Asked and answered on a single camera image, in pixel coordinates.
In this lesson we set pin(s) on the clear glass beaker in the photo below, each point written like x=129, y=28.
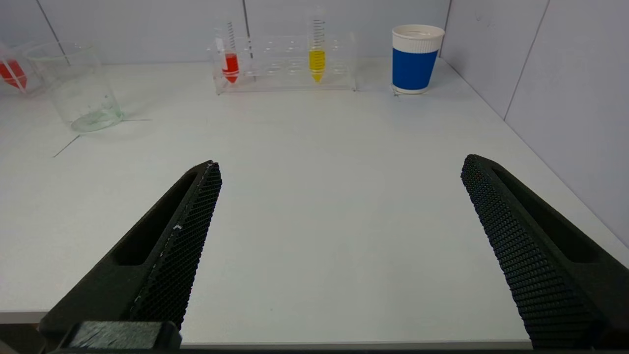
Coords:
x=88, y=105

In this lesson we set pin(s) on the red pigment test tube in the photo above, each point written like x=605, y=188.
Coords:
x=14, y=73

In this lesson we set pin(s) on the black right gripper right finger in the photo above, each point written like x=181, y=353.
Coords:
x=540, y=255

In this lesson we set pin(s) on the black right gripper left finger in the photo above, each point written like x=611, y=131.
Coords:
x=162, y=255

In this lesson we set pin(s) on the yellow pigment test tube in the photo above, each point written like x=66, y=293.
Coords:
x=317, y=64

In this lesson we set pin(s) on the red pigment tube white label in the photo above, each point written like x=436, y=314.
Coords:
x=231, y=66

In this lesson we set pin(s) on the blue white paper cup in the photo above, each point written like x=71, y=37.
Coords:
x=414, y=66

